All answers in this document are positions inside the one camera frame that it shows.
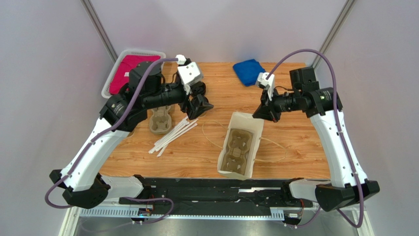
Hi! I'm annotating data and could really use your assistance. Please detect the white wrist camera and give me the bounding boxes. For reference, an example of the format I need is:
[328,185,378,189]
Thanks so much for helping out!
[175,55,204,95]
[255,72,275,101]

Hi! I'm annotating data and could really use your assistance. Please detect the white plastic basket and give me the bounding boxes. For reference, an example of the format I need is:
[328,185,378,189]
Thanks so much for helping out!
[101,49,166,99]

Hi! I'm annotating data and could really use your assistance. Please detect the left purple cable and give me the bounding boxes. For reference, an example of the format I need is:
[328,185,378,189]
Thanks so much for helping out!
[44,58,180,225]

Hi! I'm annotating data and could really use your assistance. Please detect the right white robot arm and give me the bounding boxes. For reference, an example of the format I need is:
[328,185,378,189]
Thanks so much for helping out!
[253,67,380,211]

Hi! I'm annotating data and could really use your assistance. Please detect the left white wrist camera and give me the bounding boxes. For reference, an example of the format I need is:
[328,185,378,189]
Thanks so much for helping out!
[175,55,204,95]

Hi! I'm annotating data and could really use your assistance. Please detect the purple cable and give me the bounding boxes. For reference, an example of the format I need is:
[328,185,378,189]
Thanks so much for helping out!
[266,49,364,229]
[44,58,180,225]

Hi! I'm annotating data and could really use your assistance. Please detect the blue folded cloth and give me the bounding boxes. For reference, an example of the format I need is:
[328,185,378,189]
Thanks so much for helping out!
[233,59,266,87]

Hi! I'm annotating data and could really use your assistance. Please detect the stack of black lids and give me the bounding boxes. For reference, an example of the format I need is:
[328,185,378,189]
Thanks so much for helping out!
[191,81,207,96]

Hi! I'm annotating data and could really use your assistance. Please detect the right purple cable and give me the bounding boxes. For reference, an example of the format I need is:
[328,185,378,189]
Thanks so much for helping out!
[266,49,364,229]

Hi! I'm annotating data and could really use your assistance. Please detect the single black cup lid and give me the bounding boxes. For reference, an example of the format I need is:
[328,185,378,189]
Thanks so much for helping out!
[191,94,209,106]

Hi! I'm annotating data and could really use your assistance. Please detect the magenta folded cloth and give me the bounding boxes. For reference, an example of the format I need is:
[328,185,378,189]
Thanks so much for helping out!
[109,55,161,95]

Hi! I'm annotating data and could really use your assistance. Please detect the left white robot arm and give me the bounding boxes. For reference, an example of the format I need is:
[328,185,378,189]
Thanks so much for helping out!
[50,57,213,209]

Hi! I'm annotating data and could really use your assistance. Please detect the beige paper bag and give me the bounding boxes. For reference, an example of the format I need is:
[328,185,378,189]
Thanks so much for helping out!
[201,111,287,181]

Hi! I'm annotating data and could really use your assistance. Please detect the aluminium frame rail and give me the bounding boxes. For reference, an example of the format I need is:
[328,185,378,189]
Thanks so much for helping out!
[61,198,373,236]

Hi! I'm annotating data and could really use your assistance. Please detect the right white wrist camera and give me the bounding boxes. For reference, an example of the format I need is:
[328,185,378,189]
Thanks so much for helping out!
[255,72,275,101]

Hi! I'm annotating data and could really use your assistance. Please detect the white wrapped straw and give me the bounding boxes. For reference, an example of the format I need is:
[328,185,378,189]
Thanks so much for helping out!
[157,144,168,157]
[149,119,190,154]
[149,118,198,156]
[155,123,197,151]
[154,117,189,146]

